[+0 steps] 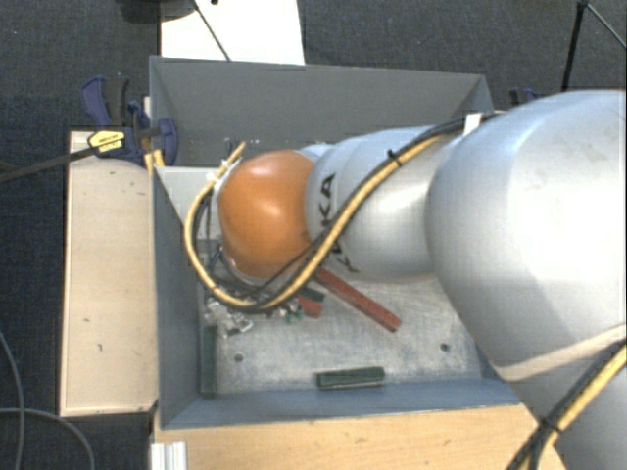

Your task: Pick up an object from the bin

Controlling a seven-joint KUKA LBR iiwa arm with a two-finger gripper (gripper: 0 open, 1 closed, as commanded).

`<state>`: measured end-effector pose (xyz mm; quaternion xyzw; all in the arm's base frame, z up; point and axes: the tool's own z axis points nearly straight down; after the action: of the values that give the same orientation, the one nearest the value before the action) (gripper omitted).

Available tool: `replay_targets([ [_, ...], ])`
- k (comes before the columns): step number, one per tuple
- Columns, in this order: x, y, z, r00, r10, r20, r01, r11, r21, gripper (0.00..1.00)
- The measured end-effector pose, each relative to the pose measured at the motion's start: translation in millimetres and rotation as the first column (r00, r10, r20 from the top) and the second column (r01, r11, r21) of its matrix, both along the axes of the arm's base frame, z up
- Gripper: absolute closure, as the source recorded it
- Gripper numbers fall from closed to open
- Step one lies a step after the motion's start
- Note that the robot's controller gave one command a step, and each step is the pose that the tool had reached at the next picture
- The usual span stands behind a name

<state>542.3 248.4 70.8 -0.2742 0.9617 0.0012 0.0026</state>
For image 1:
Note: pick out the dark green flat block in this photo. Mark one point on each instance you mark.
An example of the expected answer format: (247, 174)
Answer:
(350, 378)
(208, 360)

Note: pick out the grey metal bin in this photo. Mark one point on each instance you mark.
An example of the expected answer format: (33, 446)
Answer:
(303, 106)

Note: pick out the pale wood board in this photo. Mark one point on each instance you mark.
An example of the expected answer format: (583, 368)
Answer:
(108, 282)

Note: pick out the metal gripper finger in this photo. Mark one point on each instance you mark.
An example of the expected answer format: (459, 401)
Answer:
(215, 310)
(239, 327)

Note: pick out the red-brown flat block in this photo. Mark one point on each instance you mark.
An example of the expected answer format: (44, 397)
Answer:
(310, 307)
(365, 304)

